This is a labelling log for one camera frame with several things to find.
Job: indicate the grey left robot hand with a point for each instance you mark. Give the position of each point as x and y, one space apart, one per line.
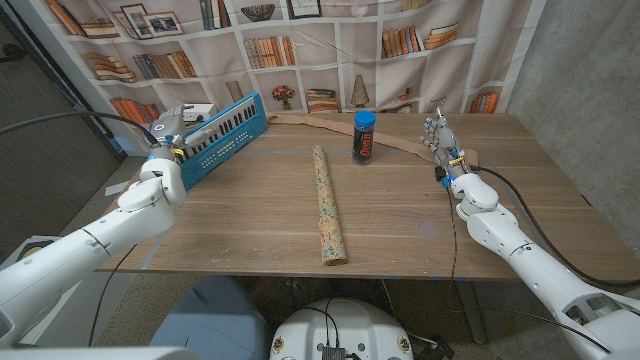
167 127

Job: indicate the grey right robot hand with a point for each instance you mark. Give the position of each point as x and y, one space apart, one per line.
446 145

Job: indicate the blue toy keyboard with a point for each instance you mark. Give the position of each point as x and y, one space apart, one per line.
235 130

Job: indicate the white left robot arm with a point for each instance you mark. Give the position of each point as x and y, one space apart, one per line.
100 240

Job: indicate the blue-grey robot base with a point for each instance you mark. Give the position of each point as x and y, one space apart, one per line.
215 320

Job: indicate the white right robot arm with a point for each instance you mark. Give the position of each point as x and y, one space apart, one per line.
530 260

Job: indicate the floral wrapping paper roll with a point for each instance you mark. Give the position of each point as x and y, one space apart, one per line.
327 210

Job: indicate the white power strip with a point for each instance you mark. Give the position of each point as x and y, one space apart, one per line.
200 111

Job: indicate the dark can with blue lid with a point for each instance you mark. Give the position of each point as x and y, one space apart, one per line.
363 140

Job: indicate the printed bookshelf backdrop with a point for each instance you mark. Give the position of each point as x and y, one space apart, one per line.
350 60

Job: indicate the grey metal table leg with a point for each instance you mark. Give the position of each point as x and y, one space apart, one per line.
472 312

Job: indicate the yellow and black floor mat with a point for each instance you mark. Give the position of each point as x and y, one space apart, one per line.
32 249

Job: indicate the black floor adapter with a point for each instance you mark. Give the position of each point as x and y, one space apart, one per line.
434 348

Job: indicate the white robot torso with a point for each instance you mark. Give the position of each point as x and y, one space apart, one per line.
340 325

